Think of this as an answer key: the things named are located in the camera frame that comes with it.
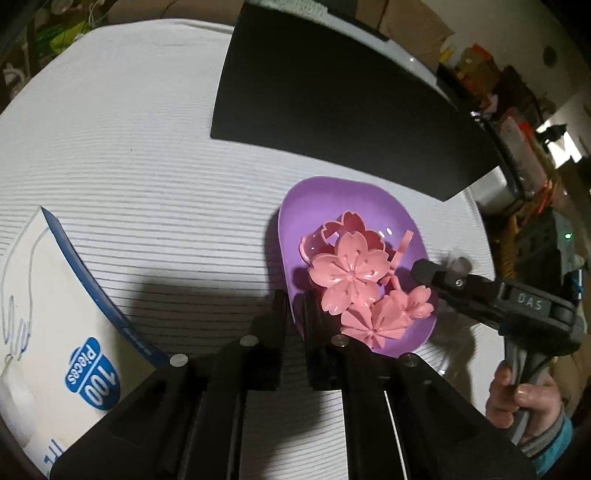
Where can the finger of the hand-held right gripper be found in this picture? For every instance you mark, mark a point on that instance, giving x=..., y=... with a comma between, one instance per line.
x=438, y=278

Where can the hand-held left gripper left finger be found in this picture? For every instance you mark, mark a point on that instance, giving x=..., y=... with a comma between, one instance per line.
x=276, y=323

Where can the pink flower-shaped dish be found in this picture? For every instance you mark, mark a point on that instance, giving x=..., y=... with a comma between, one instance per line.
x=378, y=323
x=401, y=251
x=351, y=274
x=420, y=300

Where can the green bag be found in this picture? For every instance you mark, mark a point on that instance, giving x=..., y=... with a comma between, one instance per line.
x=62, y=38

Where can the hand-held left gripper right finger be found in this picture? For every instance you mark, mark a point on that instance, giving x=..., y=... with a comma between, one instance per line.
x=318, y=334

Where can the black mat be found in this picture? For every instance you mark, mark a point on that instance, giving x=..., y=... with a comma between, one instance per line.
x=323, y=92

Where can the white appliance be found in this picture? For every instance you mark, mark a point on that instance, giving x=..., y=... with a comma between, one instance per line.
x=489, y=189

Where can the white blue glove box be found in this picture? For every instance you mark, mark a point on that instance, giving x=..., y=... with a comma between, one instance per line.
x=46, y=323

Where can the purple plastic plate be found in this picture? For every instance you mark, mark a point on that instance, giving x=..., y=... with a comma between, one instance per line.
x=314, y=203

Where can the yellow bottle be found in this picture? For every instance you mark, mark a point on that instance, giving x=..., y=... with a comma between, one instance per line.
x=447, y=55

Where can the person's right forearm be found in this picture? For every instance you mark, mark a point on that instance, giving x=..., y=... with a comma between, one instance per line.
x=551, y=443

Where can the deep pink flower-shaped cup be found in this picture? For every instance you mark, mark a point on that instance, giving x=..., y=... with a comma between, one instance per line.
x=353, y=222

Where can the person's right hand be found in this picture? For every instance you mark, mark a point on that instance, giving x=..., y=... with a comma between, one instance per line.
x=535, y=397

